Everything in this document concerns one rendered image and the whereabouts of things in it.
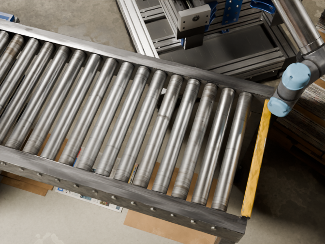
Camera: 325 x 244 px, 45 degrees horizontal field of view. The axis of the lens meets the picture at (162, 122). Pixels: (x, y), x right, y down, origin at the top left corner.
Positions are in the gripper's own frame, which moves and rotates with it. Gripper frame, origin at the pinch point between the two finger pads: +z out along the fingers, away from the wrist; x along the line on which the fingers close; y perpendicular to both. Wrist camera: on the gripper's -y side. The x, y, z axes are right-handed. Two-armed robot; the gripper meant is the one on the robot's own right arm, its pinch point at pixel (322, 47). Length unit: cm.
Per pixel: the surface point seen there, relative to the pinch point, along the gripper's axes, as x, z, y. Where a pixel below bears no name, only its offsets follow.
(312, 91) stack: -5.3, 3.8, -29.5
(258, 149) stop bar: -2.1, -48.5, -2.7
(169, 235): 14, -73, -85
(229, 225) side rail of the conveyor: -8, -74, -5
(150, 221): 26, -73, -85
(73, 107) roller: 58, -72, -5
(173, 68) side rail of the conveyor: 40, -38, -5
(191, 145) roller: 16, -60, -5
